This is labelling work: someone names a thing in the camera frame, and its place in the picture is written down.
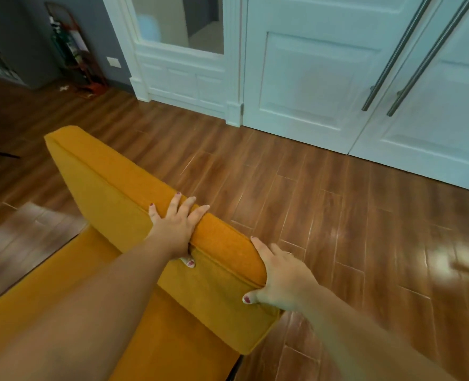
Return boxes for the person's left hand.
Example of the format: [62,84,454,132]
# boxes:
[146,192,211,269]

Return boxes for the person's right hand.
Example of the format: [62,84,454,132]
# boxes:
[242,236,319,313]

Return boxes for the yellow fabric sofa cushion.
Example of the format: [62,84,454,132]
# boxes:
[44,125,283,356]

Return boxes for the person's right forearm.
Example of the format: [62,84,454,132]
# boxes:
[297,285,457,381]

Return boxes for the person's left forearm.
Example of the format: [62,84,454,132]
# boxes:
[0,233,188,381]

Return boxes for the white glazed side panel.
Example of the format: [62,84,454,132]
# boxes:
[101,0,245,128]

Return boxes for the red metal rack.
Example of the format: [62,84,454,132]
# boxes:
[44,1,109,96]

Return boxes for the white panelled door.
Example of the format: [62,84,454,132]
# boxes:
[242,0,437,155]
[349,0,469,196]

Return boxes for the long steel door handle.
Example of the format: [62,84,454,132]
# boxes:
[361,0,435,112]
[386,0,469,117]

